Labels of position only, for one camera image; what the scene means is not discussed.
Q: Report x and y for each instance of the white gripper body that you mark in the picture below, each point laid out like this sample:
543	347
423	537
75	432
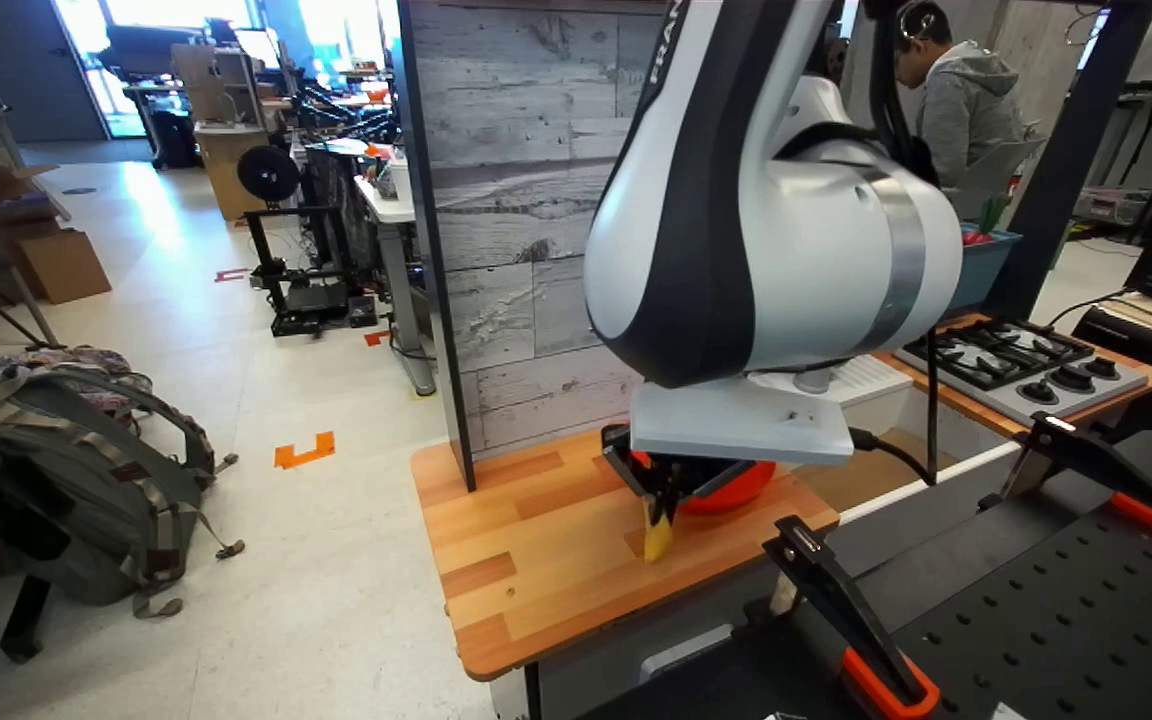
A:
763	416

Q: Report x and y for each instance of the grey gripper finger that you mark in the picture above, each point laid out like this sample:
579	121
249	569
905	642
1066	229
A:
699	483

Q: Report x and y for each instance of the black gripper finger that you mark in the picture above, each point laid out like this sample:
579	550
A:
631	464

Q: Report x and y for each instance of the yellow toy carrot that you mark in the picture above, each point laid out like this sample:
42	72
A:
658	540

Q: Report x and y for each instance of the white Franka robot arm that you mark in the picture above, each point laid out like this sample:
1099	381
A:
763	201

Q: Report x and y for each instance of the orange plastic plate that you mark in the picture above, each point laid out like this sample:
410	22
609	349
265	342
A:
736	489

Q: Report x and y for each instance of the wooden toy kitchen countertop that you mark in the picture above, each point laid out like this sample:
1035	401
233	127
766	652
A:
538	562

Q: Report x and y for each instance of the black clamp orange tips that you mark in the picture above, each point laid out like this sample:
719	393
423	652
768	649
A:
842	606
1099	464

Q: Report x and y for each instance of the white toy sink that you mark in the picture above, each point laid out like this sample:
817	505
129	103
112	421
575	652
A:
949	483

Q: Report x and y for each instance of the black toy stove burner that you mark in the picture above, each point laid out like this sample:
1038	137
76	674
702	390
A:
1000	363

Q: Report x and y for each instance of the blue plastic bin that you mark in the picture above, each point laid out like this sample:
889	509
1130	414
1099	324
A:
991	272

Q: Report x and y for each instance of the grey wood-print backdrop board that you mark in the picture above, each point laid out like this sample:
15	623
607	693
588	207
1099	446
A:
523	201

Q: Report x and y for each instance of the orange floor tape marker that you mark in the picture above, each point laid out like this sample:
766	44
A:
305	455

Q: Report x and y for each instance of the grey work table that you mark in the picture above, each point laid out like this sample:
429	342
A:
399	242

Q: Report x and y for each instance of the black 3D printer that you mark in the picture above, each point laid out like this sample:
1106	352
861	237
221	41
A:
309	300

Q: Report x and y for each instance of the person in grey hoodie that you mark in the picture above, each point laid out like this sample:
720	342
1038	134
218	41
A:
977	121

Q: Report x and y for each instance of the black perforated table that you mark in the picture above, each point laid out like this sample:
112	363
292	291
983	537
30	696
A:
1071	625

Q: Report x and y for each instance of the black metal pillar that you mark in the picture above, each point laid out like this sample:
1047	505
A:
1071	146

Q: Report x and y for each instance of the tan storage cabinet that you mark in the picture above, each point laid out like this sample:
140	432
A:
221	160

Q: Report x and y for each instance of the grey backpack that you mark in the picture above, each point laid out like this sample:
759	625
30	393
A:
69	464

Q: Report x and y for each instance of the brown cardboard box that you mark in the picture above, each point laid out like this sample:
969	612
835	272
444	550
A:
63	267

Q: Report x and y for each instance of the black backdrop frame post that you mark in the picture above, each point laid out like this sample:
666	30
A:
437	267

